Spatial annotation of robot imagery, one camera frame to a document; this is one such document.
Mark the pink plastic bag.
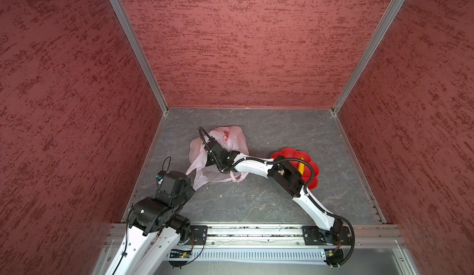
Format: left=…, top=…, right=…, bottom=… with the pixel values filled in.
left=186, top=126, right=248, bottom=191

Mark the yellow fake banana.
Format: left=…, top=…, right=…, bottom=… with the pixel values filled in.
left=298, top=157, right=306, bottom=176

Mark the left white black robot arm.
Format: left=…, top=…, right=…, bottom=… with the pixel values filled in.
left=106, top=171, right=195, bottom=275

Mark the red flower-shaped bowl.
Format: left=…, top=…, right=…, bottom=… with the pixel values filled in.
left=270, top=148, right=320, bottom=191

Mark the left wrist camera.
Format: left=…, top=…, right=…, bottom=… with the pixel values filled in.
left=155, top=171, right=191, bottom=208

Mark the white slotted cable duct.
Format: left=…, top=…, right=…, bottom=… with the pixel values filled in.
left=166, top=249, right=326, bottom=264

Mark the right black corrugated cable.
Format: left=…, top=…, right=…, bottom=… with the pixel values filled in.
left=197, top=126, right=356, bottom=266

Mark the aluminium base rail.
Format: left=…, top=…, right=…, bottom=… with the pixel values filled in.
left=103, top=222, right=406, bottom=248

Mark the left aluminium corner post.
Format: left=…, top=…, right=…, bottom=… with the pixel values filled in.
left=109, top=0, right=169, bottom=115

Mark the aluminium corner post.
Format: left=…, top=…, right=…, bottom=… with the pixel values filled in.
left=109, top=0, right=169, bottom=115
left=332, top=0, right=406, bottom=117

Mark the right aluminium corner post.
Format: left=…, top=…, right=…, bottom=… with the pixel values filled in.
left=332, top=0, right=406, bottom=117

